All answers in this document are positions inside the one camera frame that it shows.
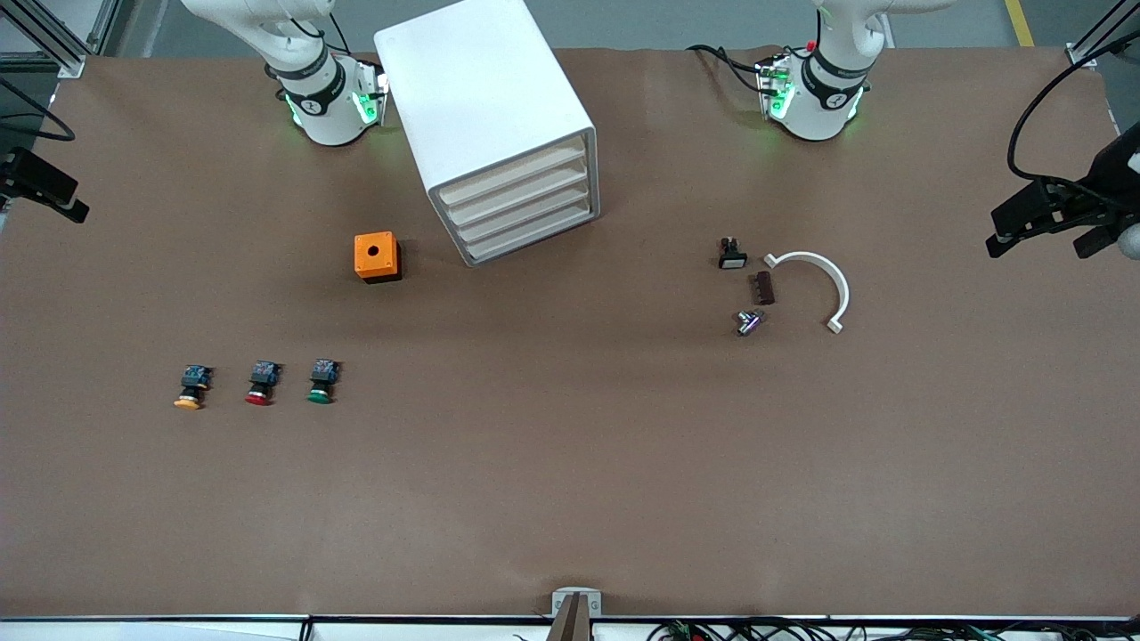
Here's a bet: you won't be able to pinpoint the yellow push button switch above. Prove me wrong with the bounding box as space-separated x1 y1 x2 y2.
173 364 214 411

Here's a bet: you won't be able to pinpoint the white curved plastic arc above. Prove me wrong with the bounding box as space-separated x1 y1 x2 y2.
763 251 851 336

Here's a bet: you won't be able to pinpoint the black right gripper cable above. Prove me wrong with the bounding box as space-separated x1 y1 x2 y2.
0 78 75 143

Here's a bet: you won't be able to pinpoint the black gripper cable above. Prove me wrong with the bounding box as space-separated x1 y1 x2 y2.
0 78 75 143
1007 34 1140 188

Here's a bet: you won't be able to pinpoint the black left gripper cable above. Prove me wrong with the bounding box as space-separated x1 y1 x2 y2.
1007 34 1140 188

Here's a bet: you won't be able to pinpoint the red push button switch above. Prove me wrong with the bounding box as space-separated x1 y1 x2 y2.
244 360 283 407

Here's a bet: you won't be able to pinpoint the green push button switch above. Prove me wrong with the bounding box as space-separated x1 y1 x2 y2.
306 358 342 405

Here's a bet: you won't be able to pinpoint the orange button enclosure box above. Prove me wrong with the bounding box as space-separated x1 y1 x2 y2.
354 231 403 284

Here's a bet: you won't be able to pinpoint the black arm base cable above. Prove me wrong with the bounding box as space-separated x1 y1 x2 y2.
688 43 769 94

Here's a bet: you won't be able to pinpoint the tangled black cables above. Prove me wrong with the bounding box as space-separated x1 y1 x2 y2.
650 617 1140 641

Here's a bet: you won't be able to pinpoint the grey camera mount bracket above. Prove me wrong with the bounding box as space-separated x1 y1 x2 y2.
545 588 603 641

